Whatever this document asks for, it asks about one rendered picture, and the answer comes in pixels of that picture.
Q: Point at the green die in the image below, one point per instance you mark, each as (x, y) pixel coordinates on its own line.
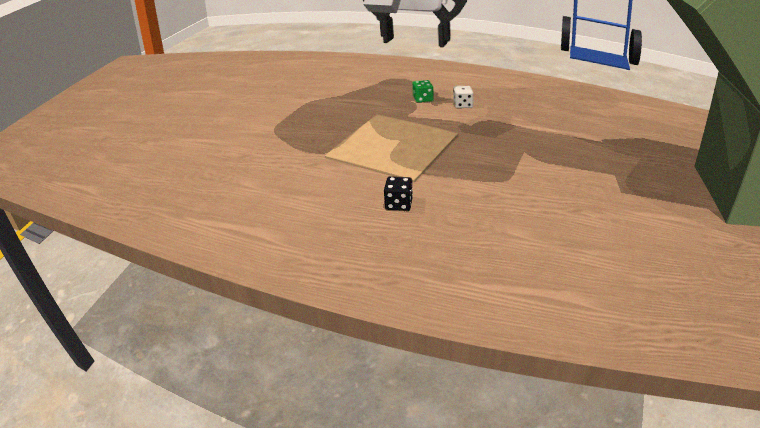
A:
(423, 91)

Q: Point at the black die with white pips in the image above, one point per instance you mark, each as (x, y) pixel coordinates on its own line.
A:
(398, 193)

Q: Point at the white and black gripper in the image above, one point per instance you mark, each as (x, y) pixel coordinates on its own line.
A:
(444, 34)

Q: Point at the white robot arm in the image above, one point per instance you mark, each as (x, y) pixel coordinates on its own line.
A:
(382, 6)

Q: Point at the tan flat square mat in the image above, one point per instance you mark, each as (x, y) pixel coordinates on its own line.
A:
(393, 147)

